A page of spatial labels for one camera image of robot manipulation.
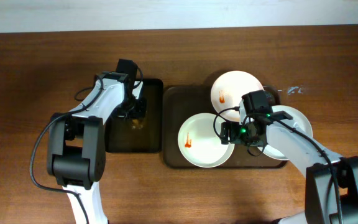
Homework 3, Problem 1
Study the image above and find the white plate with sauce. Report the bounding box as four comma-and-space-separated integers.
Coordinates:
210, 70, 264, 112

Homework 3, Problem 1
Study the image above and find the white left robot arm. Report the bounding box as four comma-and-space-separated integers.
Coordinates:
47, 72, 144, 223

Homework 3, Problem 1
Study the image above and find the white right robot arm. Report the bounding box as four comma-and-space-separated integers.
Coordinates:
218, 111, 358, 224

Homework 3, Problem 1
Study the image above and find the brown serving tray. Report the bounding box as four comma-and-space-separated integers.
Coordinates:
162, 86, 287, 169

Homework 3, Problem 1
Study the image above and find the black water tub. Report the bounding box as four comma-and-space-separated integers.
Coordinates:
104, 79, 163, 153

